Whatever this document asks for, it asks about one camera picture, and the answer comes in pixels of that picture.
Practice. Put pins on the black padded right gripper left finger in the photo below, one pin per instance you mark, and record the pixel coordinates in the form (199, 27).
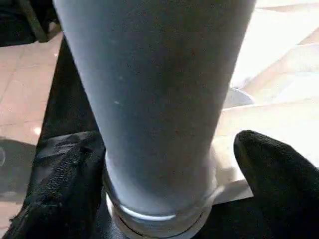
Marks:
(62, 194)

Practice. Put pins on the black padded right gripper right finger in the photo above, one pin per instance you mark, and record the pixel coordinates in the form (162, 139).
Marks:
(286, 194)

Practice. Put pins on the white plastic table top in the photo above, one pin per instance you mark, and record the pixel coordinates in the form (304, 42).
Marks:
(274, 74)

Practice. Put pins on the white plastic table leg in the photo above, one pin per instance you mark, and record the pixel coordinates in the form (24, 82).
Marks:
(149, 99)

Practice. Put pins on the black padded mat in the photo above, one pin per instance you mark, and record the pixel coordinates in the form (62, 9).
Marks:
(67, 99)

